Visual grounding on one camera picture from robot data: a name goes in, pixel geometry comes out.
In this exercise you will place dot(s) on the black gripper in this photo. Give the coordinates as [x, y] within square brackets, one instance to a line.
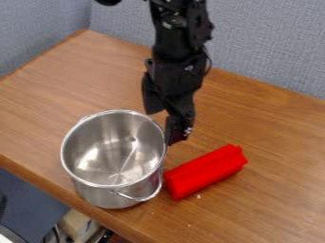
[169, 85]

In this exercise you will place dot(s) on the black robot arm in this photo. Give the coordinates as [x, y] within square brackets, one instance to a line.
[184, 29]

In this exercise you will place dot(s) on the metal pot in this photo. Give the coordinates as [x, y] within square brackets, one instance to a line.
[113, 153]

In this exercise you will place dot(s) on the red block object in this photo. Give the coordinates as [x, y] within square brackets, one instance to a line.
[204, 171]

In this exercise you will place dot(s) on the beige box under table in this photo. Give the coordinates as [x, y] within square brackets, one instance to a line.
[81, 227]

